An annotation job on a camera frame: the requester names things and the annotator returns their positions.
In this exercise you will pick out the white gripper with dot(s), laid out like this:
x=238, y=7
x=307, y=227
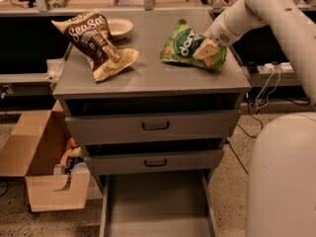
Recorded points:
x=218, y=34

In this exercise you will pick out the green rice chip bag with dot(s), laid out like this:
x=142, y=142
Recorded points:
x=182, y=44

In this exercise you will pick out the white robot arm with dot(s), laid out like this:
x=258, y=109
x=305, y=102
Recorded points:
x=281, y=198

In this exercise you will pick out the grey drawer cabinet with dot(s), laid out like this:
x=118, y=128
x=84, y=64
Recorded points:
x=150, y=86

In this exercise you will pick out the brown sea salt chip bag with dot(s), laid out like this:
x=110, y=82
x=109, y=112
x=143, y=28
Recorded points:
x=90, y=33

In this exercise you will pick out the top grey drawer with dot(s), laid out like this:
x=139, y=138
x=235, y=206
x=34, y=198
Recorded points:
x=117, y=129

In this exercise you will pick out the grey drawer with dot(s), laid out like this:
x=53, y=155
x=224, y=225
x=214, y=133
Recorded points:
x=117, y=129
x=166, y=204
x=153, y=162

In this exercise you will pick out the middle grey drawer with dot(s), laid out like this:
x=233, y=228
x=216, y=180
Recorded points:
x=153, y=162

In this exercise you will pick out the bottom grey drawer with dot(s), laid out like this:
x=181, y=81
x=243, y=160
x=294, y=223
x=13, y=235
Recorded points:
x=166, y=204

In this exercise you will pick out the white power strip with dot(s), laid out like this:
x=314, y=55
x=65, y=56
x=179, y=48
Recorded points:
x=284, y=67

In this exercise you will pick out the white paper bowl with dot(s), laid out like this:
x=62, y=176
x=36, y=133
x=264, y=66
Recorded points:
x=119, y=28

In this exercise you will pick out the items inside cardboard box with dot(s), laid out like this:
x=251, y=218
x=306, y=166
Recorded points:
x=71, y=161

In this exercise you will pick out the open cardboard box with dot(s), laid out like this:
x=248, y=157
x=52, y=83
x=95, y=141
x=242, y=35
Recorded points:
x=33, y=151

